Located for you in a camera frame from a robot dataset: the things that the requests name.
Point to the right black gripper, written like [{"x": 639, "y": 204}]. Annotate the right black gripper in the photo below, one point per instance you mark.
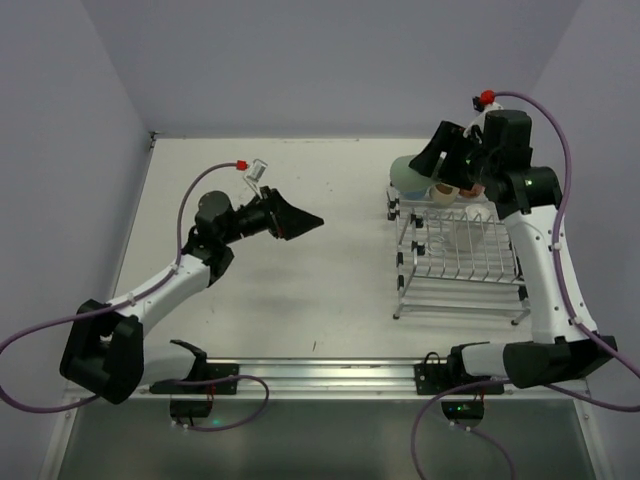
[{"x": 451, "y": 157}]

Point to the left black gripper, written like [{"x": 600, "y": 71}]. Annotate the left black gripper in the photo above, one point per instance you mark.
[{"x": 273, "y": 213}]

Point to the green plastic cup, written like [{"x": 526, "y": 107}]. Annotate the green plastic cup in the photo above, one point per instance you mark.
[{"x": 405, "y": 179}]

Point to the white ceramic mug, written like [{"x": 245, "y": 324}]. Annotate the white ceramic mug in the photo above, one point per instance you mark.
[{"x": 479, "y": 221}]

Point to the blue plastic cup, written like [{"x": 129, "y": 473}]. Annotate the blue plastic cup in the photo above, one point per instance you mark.
[{"x": 414, "y": 195}]

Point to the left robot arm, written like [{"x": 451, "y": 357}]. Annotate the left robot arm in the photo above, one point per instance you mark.
[{"x": 105, "y": 351}]

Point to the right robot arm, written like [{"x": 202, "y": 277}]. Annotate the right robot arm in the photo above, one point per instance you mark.
[{"x": 565, "y": 344}]

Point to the metal dish rack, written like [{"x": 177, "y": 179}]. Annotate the metal dish rack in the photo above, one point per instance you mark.
[{"x": 438, "y": 274}]

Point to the beige brown cup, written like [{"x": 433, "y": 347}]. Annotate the beige brown cup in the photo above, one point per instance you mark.
[{"x": 443, "y": 194}]

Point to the pink mug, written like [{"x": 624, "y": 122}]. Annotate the pink mug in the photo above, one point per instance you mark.
[{"x": 474, "y": 192}]

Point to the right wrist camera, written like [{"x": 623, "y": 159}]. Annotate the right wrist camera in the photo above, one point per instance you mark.
[{"x": 483, "y": 104}]

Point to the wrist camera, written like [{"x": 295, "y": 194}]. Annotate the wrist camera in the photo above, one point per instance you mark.
[
  {"x": 253, "y": 174},
  {"x": 483, "y": 104}
]

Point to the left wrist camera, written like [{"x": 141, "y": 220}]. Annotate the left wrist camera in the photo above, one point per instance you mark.
[{"x": 253, "y": 174}]

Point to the aluminium mounting rail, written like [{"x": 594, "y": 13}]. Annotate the aluminium mounting rail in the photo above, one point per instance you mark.
[{"x": 325, "y": 379}]

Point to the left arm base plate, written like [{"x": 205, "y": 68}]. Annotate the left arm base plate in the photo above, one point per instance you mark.
[{"x": 220, "y": 377}]

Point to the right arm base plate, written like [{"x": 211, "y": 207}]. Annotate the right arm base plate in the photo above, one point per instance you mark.
[{"x": 432, "y": 377}]

